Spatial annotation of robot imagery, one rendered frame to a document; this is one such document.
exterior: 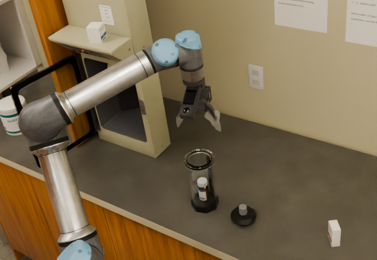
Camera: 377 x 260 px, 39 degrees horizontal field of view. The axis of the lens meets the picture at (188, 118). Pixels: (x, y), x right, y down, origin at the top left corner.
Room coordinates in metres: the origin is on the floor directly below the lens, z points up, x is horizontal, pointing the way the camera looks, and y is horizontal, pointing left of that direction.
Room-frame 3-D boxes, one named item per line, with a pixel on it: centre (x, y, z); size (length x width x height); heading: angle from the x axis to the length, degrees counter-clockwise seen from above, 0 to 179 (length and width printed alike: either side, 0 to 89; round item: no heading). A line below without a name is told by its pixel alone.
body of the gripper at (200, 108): (1.48, -0.04, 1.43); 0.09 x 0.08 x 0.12; 157
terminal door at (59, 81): (1.85, 0.53, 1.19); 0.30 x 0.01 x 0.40; 132
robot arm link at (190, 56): (1.47, -0.03, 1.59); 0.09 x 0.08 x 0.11; 102
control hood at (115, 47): (1.82, 0.32, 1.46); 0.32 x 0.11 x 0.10; 51
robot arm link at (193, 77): (1.47, -0.03, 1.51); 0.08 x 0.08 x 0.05
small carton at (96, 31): (1.79, 0.28, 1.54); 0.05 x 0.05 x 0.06; 70
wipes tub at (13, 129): (2.15, 0.81, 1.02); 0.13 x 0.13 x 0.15
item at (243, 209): (1.35, -0.14, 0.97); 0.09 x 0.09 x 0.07
